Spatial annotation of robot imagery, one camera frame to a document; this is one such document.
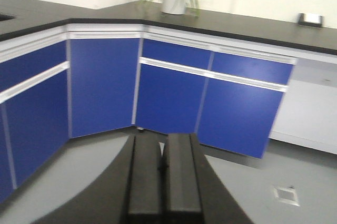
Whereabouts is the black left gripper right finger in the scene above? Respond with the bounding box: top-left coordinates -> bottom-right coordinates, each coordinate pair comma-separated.
163,134 -> 253,223

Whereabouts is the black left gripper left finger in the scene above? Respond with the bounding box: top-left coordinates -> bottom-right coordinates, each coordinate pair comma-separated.
35,135 -> 162,223

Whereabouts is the blue cabinet under plant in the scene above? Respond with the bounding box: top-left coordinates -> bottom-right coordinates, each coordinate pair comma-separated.
133,25 -> 297,158

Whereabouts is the blue corner cabinet door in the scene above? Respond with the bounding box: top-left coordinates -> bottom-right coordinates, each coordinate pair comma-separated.
67,24 -> 142,138

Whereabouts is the blue cabinet far left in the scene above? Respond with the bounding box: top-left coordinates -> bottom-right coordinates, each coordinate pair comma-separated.
1,27 -> 70,201

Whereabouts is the black countertop power socket box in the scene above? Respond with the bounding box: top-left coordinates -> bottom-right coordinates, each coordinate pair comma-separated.
298,13 -> 323,28

